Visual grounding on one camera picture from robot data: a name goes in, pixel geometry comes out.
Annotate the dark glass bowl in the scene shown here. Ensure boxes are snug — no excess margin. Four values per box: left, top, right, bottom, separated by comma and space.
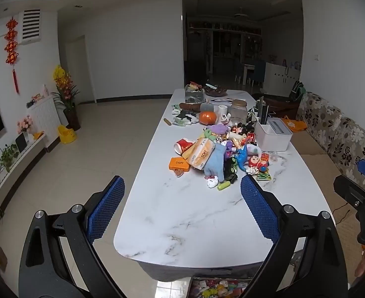
203, 84, 228, 97

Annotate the black tablet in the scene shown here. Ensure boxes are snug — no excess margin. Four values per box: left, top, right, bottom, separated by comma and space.
15, 133, 28, 153

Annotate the pink flower bouquet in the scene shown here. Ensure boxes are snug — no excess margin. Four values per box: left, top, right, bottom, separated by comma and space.
17, 115, 34, 134

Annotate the green black backpack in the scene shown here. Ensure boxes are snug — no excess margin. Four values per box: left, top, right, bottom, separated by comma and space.
288, 81, 307, 103

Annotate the black red mouse toy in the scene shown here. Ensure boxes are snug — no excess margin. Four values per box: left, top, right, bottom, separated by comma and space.
232, 122, 256, 138

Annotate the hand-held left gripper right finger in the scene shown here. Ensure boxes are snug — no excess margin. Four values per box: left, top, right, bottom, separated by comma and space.
240, 174, 347, 298

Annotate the blue dinosaur toy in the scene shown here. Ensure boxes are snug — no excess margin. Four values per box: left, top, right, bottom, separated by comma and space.
235, 144, 262, 172

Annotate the glass jar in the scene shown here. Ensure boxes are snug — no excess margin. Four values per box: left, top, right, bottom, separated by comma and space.
230, 99, 248, 126

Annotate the white sideboard cabinet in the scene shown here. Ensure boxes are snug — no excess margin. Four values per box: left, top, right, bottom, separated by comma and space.
263, 62, 301, 98

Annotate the yellow potty chair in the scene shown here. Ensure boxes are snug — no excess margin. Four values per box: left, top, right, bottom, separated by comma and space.
57, 125, 77, 144

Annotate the red paper cup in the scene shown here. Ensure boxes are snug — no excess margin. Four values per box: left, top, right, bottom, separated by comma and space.
174, 138, 195, 155

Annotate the green white packet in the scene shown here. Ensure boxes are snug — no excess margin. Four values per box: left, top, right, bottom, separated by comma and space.
173, 113, 198, 127

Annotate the green toy car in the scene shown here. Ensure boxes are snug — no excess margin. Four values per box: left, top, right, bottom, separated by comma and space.
224, 158, 239, 184

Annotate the orange ball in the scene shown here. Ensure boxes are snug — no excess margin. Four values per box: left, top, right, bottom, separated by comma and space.
199, 111, 217, 126

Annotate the black floor cable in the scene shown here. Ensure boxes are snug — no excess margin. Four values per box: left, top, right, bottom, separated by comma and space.
333, 202, 357, 224

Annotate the dark display shelf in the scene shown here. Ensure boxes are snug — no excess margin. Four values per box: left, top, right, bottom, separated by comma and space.
187, 22, 262, 66

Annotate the white organizer box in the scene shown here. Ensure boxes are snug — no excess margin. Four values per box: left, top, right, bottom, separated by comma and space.
254, 116, 294, 152

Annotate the cardboard box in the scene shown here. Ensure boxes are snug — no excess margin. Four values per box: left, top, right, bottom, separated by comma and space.
187, 276, 257, 298

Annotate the white lattice cabinet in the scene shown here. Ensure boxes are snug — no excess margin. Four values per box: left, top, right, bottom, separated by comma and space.
30, 95, 60, 149

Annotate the beige quilted sofa cover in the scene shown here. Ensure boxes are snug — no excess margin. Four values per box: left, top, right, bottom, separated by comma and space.
289, 129, 361, 224

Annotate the potted yellow flower plant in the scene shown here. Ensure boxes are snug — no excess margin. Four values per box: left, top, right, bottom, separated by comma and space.
51, 65, 82, 131

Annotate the floral sofa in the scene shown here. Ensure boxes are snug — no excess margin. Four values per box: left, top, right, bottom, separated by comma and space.
296, 91, 365, 202

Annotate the blue knit glove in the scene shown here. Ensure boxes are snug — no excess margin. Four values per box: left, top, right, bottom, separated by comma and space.
203, 145, 227, 182

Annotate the pile of small toys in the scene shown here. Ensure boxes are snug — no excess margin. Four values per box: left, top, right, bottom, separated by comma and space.
192, 279, 252, 298

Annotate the red knot wall decoration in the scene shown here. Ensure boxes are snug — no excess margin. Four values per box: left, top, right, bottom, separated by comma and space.
5, 17, 21, 95

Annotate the green potted plant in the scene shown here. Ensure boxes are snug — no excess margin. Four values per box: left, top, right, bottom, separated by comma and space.
0, 144, 20, 173

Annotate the orange tissue pack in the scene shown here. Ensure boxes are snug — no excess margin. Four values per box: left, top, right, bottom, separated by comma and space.
187, 138, 216, 171

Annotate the orange flat box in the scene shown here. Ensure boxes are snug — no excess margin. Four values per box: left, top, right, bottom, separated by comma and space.
168, 158, 191, 173

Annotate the yellow bag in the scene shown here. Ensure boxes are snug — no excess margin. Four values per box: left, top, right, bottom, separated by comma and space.
282, 115, 309, 132

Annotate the white television stand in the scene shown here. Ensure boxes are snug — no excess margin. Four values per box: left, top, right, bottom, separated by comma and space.
0, 130, 46, 205

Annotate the clear plastic container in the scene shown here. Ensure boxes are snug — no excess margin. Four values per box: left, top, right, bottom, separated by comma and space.
184, 82, 204, 103

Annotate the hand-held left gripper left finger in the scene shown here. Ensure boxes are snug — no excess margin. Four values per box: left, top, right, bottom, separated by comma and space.
19, 175, 126, 298

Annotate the red round doll toy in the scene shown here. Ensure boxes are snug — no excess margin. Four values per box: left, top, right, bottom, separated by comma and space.
247, 154, 270, 173

